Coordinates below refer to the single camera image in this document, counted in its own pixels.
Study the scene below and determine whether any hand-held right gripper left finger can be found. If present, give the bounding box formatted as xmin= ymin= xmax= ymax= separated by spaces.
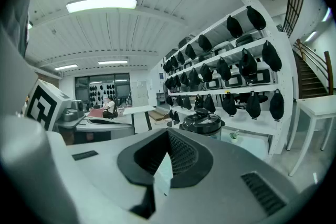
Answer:
xmin=46 ymin=127 xmax=174 ymax=224

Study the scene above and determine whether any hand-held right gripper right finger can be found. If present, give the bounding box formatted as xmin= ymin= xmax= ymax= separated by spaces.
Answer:
xmin=153 ymin=127 xmax=301 ymax=224

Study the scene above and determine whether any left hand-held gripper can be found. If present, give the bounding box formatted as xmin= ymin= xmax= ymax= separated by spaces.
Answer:
xmin=23 ymin=78 xmax=136 ymax=141

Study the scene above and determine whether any dark blue pressure cooker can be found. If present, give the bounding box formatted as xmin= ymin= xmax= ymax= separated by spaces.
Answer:
xmin=179 ymin=120 xmax=226 ymax=140

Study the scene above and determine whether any black glass pot lid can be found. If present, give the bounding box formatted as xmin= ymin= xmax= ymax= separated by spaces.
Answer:
xmin=183 ymin=109 xmax=223 ymax=133

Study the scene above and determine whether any pink cloth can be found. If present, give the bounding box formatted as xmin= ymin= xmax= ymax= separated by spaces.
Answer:
xmin=87 ymin=108 xmax=106 ymax=118

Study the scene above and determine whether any white desk with black legs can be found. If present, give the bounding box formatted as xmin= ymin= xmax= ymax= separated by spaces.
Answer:
xmin=122 ymin=105 xmax=158 ymax=131

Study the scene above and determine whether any glass partition window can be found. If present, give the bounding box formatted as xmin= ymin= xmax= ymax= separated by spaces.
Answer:
xmin=74 ymin=72 xmax=131 ymax=110

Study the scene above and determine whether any white locker cabinet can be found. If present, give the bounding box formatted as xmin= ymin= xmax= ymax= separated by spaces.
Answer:
xmin=130 ymin=80 xmax=150 ymax=107

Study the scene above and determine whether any brown cardboard box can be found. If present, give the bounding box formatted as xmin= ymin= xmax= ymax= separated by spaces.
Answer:
xmin=148 ymin=108 xmax=170 ymax=122

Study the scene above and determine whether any table with light blue cloth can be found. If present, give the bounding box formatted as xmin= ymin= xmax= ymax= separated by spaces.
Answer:
xmin=220 ymin=127 xmax=270 ymax=163

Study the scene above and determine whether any pale plant in white pot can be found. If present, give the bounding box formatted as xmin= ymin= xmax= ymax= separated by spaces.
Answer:
xmin=228 ymin=130 xmax=241 ymax=143

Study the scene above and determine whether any white shelving unit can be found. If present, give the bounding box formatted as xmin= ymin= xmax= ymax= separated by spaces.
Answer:
xmin=162 ymin=0 xmax=295 ymax=163

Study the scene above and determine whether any row of shelved grey appliances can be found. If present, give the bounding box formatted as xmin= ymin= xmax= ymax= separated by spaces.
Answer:
xmin=167 ymin=33 xmax=279 ymax=92

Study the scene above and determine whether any white table with white legs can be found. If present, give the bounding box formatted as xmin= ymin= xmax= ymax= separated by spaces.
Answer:
xmin=286 ymin=94 xmax=336 ymax=177

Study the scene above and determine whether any person's black clothed torso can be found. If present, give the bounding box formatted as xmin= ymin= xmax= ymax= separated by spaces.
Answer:
xmin=5 ymin=0 xmax=36 ymax=59

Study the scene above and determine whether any brown wooden staircase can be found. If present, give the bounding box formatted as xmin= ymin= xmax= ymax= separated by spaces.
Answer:
xmin=292 ymin=38 xmax=334 ymax=100

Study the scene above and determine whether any black metal grid railing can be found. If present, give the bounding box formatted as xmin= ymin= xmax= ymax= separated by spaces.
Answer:
xmin=282 ymin=0 xmax=307 ymax=39

